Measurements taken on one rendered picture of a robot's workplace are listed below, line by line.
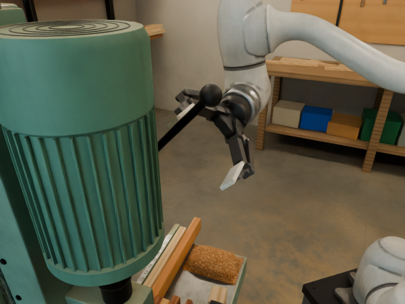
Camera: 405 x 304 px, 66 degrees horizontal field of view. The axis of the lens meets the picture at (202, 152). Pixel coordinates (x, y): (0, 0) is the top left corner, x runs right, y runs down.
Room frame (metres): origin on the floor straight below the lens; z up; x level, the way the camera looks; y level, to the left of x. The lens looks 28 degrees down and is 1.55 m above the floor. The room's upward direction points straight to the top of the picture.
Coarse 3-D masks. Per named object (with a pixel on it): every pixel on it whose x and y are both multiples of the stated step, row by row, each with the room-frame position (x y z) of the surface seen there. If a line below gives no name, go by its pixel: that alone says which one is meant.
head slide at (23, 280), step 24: (0, 144) 0.34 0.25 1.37; (0, 168) 0.33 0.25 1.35; (0, 192) 0.33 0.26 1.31; (0, 216) 0.34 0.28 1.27; (24, 216) 0.34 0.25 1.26; (0, 240) 0.35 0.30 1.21; (24, 240) 0.33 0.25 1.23; (0, 264) 0.35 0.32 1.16; (24, 264) 0.33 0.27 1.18; (24, 288) 0.34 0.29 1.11; (48, 288) 0.34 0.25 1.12
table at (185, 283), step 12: (180, 276) 0.55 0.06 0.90; (192, 276) 0.55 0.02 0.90; (204, 276) 0.55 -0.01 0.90; (240, 276) 0.55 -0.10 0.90; (168, 288) 0.51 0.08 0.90; (180, 288) 0.51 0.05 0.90; (192, 288) 0.51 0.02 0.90; (204, 288) 0.51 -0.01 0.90; (228, 288) 0.51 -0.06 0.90; (180, 300) 0.48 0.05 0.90; (204, 300) 0.48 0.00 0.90; (228, 300) 0.48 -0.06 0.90
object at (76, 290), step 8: (72, 288) 0.38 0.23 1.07; (80, 288) 0.38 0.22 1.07; (88, 288) 0.38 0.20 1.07; (96, 288) 0.38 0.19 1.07; (136, 288) 0.38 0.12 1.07; (144, 288) 0.38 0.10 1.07; (72, 296) 0.36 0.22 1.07; (80, 296) 0.36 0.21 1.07; (88, 296) 0.36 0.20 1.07; (96, 296) 0.36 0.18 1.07; (136, 296) 0.36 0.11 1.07; (144, 296) 0.36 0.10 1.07; (152, 296) 0.38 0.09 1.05
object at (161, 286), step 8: (192, 224) 0.69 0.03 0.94; (200, 224) 0.71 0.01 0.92; (192, 232) 0.66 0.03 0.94; (184, 240) 0.63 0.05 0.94; (192, 240) 0.66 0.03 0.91; (176, 248) 0.60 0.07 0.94; (184, 248) 0.61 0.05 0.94; (176, 256) 0.57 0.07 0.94; (184, 256) 0.60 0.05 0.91; (168, 264) 0.55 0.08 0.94; (176, 264) 0.56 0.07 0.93; (168, 272) 0.52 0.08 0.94; (176, 272) 0.55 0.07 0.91; (160, 280) 0.50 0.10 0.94; (168, 280) 0.51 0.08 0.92; (152, 288) 0.48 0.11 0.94; (160, 288) 0.48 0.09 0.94; (160, 296) 0.47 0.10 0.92
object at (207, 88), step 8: (208, 88) 0.44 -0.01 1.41; (216, 88) 0.45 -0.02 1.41; (200, 96) 0.45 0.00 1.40; (208, 96) 0.44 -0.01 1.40; (216, 96) 0.44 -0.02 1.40; (200, 104) 0.45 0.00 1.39; (208, 104) 0.44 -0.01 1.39; (216, 104) 0.44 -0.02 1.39; (192, 112) 0.46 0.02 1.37; (184, 120) 0.46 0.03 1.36; (176, 128) 0.47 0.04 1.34; (168, 136) 0.47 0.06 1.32; (160, 144) 0.48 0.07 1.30
